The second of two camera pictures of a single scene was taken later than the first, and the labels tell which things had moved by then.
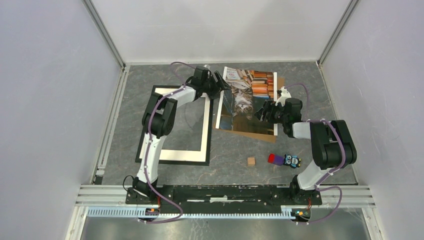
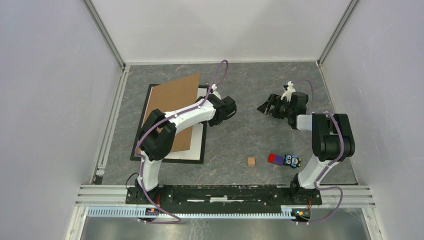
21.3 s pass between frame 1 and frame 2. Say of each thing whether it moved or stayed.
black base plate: stayed
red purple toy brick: stayed
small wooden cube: stayed
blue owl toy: stayed
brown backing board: moved
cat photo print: moved
